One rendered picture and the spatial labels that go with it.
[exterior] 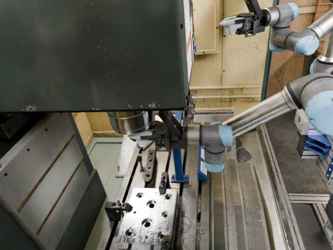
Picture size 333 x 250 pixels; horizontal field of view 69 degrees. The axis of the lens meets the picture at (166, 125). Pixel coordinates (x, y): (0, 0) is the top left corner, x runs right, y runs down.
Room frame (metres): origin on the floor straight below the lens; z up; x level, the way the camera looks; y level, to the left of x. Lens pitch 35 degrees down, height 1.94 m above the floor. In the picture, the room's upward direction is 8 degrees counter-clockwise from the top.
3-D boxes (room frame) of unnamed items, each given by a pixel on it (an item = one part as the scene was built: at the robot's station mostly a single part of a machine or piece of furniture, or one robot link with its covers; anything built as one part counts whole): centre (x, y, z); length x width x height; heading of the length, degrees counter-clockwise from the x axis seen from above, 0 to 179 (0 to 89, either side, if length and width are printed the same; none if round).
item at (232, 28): (1.00, -0.31, 1.68); 0.09 x 0.03 x 0.06; 107
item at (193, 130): (0.68, -0.09, 1.41); 0.08 x 0.05 x 0.08; 167
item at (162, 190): (0.85, 0.06, 0.97); 0.13 x 0.03 x 0.15; 167
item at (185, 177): (0.95, -0.03, 1.05); 0.10 x 0.05 x 0.30; 77
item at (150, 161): (1.04, 0.13, 0.93); 0.26 x 0.05 x 0.06; 172
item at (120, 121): (0.73, 0.11, 1.53); 0.16 x 0.16 x 0.12
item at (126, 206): (0.74, 0.28, 0.97); 0.13 x 0.03 x 0.15; 77
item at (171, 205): (0.69, 0.13, 0.97); 0.29 x 0.23 x 0.05; 167
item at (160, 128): (0.70, -0.01, 1.41); 0.12 x 0.08 x 0.09; 77
